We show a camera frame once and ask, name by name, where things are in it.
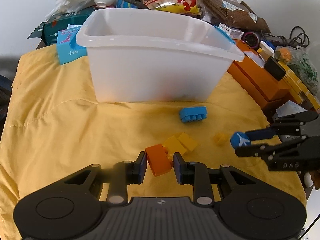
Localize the yellow large brick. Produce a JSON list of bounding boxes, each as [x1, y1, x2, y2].
[[163, 136, 187, 160]]

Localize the orange brick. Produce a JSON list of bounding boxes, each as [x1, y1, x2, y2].
[[145, 144, 172, 177]]

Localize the blue round airplane disc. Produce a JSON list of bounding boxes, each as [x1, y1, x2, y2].
[[230, 132, 252, 149]]

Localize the light blue long brick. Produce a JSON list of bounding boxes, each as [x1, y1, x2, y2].
[[179, 106, 208, 123]]

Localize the orange cardboard box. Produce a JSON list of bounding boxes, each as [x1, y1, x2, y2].
[[228, 55, 297, 111]]

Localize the yellow cloth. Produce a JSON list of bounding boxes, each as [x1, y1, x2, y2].
[[1, 46, 306, 239]]

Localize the black small box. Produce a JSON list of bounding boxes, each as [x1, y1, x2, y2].
[[264, 57, 286, 81]]

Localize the green mesh bag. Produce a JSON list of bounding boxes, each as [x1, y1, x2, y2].
[[274, 46, 319, 96]]

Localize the translucent plastic storage bin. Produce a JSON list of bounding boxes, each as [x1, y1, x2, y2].
[[76, 9, 245, 103]]

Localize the small white carton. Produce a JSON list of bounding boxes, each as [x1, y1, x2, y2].
[[218, 23, 244, 40]]

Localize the light blue small box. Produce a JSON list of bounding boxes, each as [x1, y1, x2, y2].
[[56, 26, 87, 65]]

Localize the brown padded paper bag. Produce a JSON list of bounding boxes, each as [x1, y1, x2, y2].
[[203, 0, 271, 34]]

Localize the dark green box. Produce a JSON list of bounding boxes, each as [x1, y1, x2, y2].
[[28, 7, 98, 46]]

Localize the black cables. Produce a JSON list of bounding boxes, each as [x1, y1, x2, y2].
[[274, 25, 311, 51]]

